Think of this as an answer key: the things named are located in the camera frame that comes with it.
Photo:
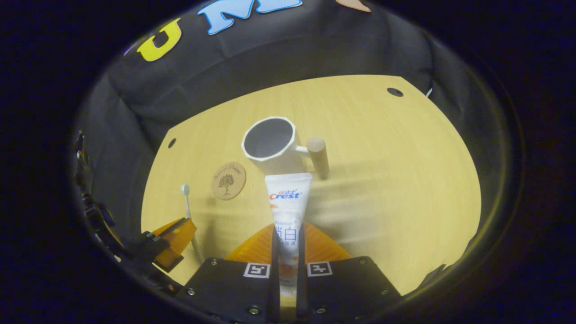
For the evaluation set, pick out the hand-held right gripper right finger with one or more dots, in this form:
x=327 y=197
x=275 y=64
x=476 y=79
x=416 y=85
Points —
x=301 y=279

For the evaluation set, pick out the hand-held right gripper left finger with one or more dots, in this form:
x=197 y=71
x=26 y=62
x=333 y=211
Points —
x=275 y=279

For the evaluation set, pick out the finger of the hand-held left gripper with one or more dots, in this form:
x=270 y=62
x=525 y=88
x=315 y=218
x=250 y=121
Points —
x=180 y=238

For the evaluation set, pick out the white toothbrush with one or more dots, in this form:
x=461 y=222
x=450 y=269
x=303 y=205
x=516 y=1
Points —
x=185 y=190

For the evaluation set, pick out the round wooden coaster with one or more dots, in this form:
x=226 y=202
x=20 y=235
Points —
x=228 y=181

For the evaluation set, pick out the white toothpaste tube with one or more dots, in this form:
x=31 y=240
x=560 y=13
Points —
x=288 y=202

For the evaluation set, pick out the black backdrop cloth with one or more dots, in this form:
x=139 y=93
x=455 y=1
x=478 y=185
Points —
x=270 y=58

